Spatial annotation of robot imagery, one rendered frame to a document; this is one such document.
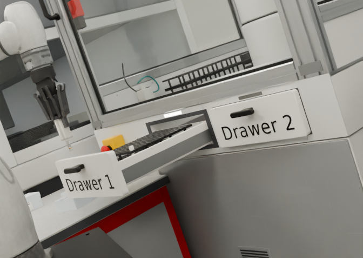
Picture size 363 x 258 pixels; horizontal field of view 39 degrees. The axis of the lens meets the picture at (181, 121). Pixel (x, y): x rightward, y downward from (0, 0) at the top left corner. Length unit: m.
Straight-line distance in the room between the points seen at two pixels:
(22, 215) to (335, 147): 0.68
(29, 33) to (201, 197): 0.72
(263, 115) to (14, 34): 0.81
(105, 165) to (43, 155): 0.96
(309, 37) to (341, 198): 0.38
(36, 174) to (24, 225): 1.16
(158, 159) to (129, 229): 0.31
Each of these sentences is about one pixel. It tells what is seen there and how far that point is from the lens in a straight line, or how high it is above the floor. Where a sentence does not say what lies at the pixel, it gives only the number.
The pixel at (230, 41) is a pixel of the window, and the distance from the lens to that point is 1.32.
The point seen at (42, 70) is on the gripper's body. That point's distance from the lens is 1.65.
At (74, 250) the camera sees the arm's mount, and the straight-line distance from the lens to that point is 1.11.
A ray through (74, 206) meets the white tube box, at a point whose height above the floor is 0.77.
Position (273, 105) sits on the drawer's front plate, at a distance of 1.24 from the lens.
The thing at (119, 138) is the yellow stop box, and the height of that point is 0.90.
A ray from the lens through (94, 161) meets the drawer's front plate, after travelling 1.29.
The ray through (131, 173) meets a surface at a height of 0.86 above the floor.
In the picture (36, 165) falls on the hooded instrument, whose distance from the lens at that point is 2.17.
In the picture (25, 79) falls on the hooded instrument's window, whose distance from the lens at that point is 2.22.
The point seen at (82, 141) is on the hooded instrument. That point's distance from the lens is 2.27.
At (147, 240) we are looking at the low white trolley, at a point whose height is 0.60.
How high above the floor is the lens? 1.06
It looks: 6 degrees down
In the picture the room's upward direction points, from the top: 19 degrees counter-clockwise
